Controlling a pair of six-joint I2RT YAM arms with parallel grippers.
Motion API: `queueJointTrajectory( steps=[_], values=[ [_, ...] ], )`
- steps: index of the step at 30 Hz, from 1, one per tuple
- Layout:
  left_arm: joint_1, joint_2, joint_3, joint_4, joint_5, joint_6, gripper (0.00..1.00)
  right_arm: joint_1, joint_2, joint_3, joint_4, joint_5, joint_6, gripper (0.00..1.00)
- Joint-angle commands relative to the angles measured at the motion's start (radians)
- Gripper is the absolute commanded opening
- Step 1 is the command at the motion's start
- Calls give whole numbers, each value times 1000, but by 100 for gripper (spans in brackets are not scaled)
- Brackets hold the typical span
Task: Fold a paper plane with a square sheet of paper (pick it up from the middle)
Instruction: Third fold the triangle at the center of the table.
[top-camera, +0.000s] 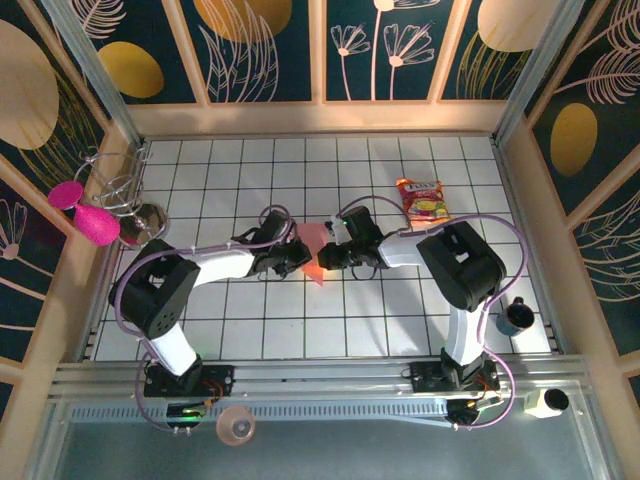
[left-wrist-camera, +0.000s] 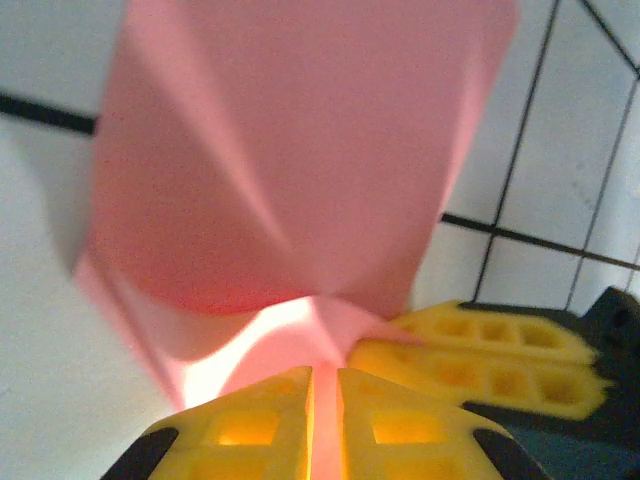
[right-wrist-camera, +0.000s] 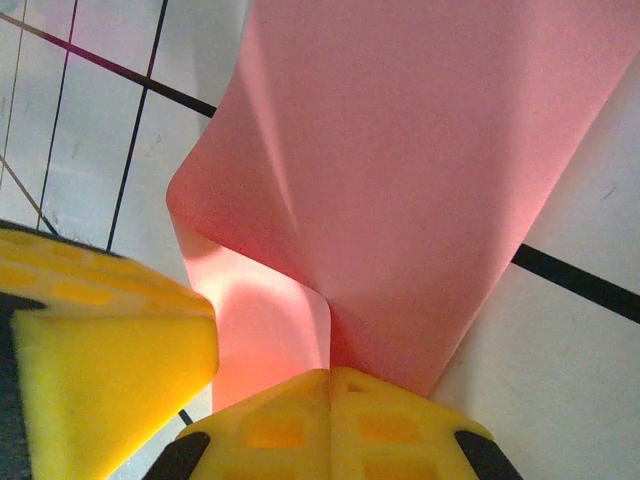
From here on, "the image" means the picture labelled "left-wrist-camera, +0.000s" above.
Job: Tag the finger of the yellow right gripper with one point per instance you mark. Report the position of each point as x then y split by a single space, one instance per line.
500 330
475 375

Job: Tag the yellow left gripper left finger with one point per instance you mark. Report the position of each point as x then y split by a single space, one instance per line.
225 440

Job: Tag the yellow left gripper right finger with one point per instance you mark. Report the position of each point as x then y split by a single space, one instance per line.
410 440

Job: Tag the pink paper sheet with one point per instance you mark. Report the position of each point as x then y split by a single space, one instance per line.
275 175

